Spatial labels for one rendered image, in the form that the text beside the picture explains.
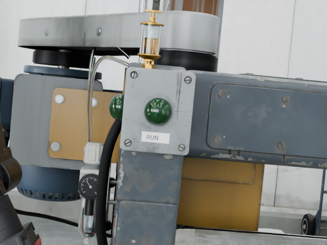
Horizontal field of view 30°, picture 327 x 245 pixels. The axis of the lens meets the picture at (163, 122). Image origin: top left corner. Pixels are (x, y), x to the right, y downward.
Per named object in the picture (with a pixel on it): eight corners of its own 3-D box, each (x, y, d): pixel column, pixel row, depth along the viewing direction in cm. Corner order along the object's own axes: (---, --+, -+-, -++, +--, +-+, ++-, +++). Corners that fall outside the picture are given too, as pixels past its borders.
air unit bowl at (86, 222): (76, 237, 91) (80, 197, 91) (78, 233, 94) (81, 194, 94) (96, 239, 92) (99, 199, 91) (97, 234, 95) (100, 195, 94)
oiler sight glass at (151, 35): (138, 52, 72) (141, 23, 72) (138, 54, 75) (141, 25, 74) (160, 55, 72) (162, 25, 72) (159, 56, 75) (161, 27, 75)
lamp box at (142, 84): (119, 149, 65) (126, 66, 65) (119, 146, 70) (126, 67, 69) (188, 156, 66) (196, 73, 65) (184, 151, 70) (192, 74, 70)
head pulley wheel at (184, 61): (154, 67, 81) (155, 49, 81) (151, 69, 90) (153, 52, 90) (221, 74, 82) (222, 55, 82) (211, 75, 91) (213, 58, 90)
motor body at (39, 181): (5, 200, 111) (16, 63, 110) (20, 186, 126) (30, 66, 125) (89, 206, 112) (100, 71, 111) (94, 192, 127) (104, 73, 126)
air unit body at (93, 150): (72, 247, 90) (81, 143, 89) (75, 239, 95) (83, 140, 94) (102, 250, 90) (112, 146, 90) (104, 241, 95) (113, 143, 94)
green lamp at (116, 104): (107, 120, 66) (109, 93, 66) (108, 119, 69) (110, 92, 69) (130, 122, 66) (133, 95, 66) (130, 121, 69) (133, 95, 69)
